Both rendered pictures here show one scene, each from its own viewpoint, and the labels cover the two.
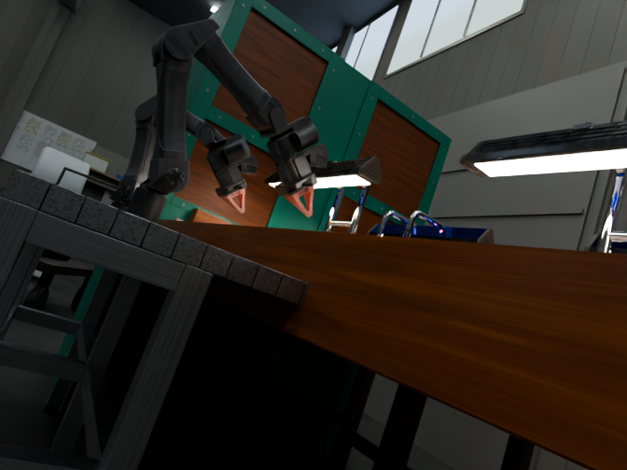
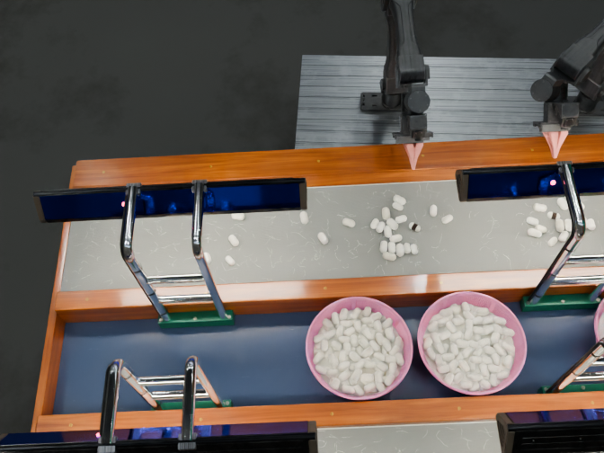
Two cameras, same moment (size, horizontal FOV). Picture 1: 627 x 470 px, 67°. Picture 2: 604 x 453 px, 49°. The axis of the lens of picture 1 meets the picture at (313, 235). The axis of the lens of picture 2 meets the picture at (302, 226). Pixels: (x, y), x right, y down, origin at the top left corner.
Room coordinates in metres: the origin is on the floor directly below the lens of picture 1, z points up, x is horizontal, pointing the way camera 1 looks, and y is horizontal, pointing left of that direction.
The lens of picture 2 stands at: (1.45, -0.96, 2.38)
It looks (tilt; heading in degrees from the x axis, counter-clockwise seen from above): 61 degrees down; 124
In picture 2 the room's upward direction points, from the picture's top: 5 degrees counter-clockwise
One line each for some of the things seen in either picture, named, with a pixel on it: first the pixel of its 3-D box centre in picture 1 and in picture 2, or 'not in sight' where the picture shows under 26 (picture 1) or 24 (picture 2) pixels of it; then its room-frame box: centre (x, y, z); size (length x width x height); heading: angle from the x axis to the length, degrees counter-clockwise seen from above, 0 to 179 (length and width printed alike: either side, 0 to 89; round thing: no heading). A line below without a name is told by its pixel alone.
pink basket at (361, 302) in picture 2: not in sight; (358, 351); (1.25, -0.46, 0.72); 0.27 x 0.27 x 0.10
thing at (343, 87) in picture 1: (300, 166); not in sight; (2.38, 0.18, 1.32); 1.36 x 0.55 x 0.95; 121
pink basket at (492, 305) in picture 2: not in sight; (468, 347); (1.49, -0.32, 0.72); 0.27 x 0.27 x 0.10
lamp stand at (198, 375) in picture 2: not in sight; (173, 423); (0.99, -0.85, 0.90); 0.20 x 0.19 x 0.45; 31
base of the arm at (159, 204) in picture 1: (145, 209); (392, 94); (0.97, 0.34, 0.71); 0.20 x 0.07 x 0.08; 26
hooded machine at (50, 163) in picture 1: (41, 213); not in sight; (5.13, 2.79, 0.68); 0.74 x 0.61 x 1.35; 27
